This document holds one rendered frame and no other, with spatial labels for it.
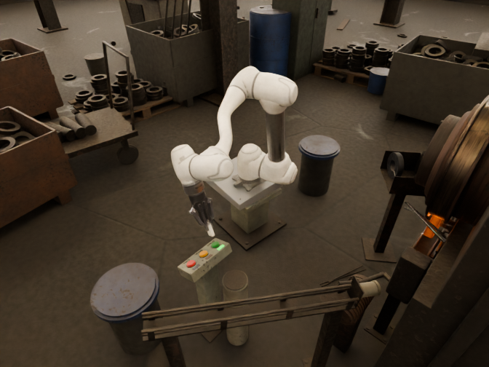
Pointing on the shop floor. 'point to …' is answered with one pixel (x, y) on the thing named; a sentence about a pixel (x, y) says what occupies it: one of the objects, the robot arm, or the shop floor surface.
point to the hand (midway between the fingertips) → (209, 229)
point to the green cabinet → (304, 34)
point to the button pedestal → (207, 277)
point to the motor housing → (351, 321)
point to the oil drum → (269, 39)
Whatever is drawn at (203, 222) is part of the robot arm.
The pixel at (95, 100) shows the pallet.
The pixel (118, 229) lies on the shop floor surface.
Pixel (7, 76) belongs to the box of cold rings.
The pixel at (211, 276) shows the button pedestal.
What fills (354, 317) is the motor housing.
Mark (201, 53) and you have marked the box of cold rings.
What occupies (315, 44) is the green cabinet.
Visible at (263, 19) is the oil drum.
